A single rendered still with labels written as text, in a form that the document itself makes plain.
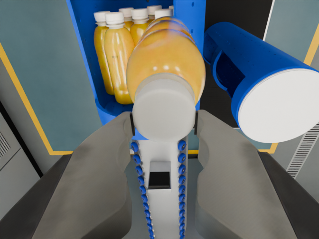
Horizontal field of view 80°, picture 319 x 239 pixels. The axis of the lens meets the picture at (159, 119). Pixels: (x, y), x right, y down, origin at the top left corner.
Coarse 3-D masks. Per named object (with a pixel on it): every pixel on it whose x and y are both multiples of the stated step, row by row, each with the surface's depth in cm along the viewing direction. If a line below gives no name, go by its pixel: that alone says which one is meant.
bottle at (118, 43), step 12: (108, 24) 41; (120, 24) 40; (108, 36) 41; (120, 36) 41; (108, 48) 42; (120, 48) 41; (132, 48) 43; (108, 60) 44; (120, 60) 43; (120, 72) 44; (120, 84) 46; (120, 96) 48
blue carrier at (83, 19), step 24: (72, 0) 40; (96, 0) 48; (120, 0) 51; (144, 0) 52; (168, 0) 51; (192, 0) 33; (96, 24) 49; (192, 24) 35; (96, 72) 52; (96, 96) 50
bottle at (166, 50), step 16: (144, 32) 21; (160, 32) 16; (176, 32) 16; (144, 48) 14; (160, 48) 14; (176, 48) 14; (192, 48) 15; (128, 64) 15; (144, 64) 13; (160, 64) 13; (176, 64) 13; (192, 64) 14; (128, 80) 15; (144, 80) 12; (176, 80) 12; (192, 80) 13; (192, 96) 13
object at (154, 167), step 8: (152, 168) 89; (160, 168) 89; (168, 168) 88; (152, 176) 83; (160, 176) 83; (168, 176) 83; (152, 184) 80; (160, 184) 80; (168, 184) 79; (152, 192) 81; (160, 192) 81; (168, 192) 80
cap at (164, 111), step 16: (160, 80) 12; (144, 96) 11; (160, 96) 11; (176, 96) 11; (144, 112) 11; (160, 112) 11; (176, 112) 11; (192, 112) 11; (144, 128) 12; (160, 128) 12; (176, 128) 12; (192, 128) 12
